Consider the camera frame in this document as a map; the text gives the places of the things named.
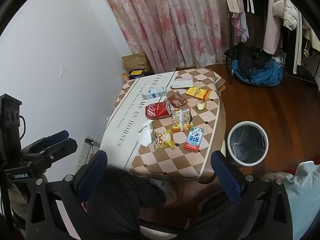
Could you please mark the white trash bin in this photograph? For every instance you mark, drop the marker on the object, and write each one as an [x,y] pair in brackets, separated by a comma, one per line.
[247,123]

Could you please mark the pink floral curtain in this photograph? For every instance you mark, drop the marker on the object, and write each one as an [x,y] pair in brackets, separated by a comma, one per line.
[170,25]

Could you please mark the round pastry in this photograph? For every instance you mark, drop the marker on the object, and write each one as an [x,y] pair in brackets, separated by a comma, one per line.
[201,105]

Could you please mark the red and blue drink carton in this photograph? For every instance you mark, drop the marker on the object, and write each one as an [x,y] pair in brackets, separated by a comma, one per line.
[193,140]

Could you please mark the black garment with white stripes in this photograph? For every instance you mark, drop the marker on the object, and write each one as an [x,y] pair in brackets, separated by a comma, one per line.
[257,5]

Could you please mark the white and blue box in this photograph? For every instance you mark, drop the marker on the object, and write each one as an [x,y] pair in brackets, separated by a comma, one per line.
[153,93]

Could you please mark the white hanging garment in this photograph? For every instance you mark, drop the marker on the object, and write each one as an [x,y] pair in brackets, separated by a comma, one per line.
[235,0]

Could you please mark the pink fluffy cloth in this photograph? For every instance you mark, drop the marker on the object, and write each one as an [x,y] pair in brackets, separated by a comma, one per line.
[271,177]

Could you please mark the white packet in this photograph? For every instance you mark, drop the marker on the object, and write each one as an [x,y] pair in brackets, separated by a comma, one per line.
[182,83]

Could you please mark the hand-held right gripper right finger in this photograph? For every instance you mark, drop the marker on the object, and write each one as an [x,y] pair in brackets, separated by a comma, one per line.
[225,175]

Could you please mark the blue clothes pile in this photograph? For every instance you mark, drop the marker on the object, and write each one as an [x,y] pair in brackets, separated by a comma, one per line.
[262,76]

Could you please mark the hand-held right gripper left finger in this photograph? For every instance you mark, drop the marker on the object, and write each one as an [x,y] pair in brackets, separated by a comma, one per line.
[93,172]

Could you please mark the pink fluffy robe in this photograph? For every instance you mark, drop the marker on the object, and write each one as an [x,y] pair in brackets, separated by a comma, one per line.
[273,30]

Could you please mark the orange noodle packet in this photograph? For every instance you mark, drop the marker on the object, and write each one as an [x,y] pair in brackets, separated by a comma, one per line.
[182,119]

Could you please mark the black bin liner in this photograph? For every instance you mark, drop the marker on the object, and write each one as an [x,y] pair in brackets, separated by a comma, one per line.
[247,142]

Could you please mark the small orange bottle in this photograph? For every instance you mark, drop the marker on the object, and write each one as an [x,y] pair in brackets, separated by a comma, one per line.
[124,77]

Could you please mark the yellow panda snack packet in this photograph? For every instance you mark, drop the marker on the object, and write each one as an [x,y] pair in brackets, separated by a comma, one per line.
[163,140]

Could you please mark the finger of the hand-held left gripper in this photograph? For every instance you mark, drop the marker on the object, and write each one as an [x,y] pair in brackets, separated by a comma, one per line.
[57,135]
[62,147]

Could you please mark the light blue cloth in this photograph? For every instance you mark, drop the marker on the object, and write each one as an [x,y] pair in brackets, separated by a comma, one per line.
[305,192]

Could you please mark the white power strip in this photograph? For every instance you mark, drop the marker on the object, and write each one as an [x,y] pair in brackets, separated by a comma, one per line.
[82,155]

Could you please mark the checkered printed tablecloth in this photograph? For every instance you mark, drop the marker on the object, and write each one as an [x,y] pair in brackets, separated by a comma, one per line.
[175,160]

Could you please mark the white puffer jacket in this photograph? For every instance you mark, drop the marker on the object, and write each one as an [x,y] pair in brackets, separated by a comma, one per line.
[286,12]

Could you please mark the red soda can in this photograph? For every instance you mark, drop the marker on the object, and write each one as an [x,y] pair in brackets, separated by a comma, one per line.
[157,110]

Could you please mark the yellow box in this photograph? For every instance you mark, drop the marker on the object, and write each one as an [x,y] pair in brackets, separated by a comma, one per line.
[198,93]

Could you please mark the blue and yellow container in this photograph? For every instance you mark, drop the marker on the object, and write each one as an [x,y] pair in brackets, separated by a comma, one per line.
[137,73]

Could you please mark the brown paper bag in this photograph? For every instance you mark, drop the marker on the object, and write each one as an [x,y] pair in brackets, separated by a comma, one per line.
[135,61]

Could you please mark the white paper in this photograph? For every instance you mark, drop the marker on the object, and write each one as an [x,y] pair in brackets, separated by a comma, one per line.
[146,137]

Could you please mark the person's black trousers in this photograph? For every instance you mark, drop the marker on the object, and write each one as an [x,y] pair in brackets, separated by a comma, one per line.
[120,200]

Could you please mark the brown snack packet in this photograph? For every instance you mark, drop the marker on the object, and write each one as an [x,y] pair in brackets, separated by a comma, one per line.
[178,99]

